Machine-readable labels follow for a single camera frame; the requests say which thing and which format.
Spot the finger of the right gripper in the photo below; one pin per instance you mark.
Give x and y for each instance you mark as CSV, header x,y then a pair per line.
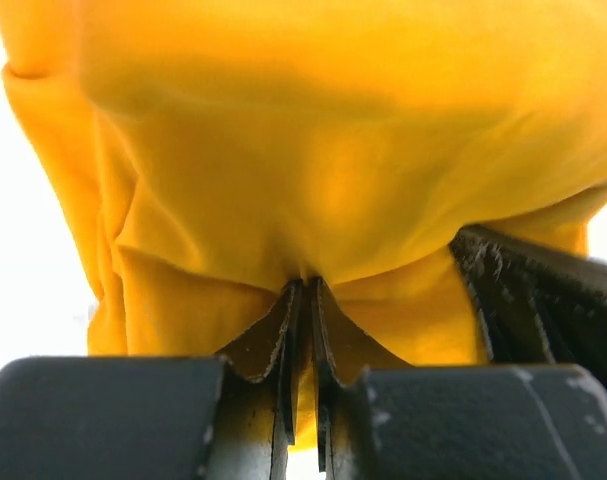
x,y
534,304

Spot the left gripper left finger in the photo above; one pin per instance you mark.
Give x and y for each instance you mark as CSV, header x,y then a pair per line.
x,y
256,415

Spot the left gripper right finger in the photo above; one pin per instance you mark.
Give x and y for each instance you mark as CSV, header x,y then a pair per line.
x,y
343,353

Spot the yellow t shirt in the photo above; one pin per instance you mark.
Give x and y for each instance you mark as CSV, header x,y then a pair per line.
x,y
205,153

